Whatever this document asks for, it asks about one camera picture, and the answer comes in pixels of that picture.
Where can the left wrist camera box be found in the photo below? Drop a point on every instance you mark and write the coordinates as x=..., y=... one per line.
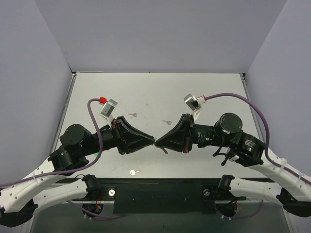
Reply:
x=106, y=112

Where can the green tag with key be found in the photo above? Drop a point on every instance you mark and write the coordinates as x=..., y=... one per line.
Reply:
x=161, y=148

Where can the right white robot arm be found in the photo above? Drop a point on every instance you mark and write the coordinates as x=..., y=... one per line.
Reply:
x=286, y=190

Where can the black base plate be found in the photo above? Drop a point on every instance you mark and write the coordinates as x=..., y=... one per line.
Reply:
x=162, y=196

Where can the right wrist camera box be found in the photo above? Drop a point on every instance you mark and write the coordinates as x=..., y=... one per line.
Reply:
x=195, y=104

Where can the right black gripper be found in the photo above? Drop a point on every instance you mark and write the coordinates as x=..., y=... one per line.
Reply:
x=188, y=133

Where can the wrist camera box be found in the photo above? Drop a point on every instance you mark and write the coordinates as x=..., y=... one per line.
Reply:
x=106, y=112
x=195, y=104

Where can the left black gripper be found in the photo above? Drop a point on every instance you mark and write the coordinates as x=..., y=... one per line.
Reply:
x=118, y=137

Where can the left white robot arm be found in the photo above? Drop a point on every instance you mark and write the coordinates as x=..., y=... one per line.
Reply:
x=20, y=201

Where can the white head key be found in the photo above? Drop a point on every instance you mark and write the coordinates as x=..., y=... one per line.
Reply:
x=134, y=172

